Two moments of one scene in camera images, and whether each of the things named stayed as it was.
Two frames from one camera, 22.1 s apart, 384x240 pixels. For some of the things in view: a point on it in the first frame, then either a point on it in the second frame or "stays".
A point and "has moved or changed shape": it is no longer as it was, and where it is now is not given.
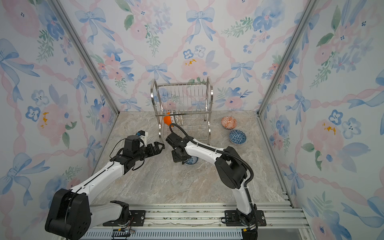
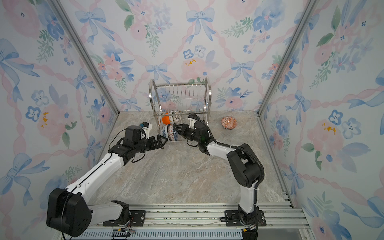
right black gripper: [175, 159] to [185, 129]
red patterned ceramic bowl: [229, 122] stays
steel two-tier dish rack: [188, 106] stays
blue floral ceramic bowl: [192, 160] to [165, 131]
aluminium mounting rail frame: [284, 221] stays
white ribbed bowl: [179, 119] stays
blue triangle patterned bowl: [237, 137] has moved or changed shape
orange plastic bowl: [167, 119] stays
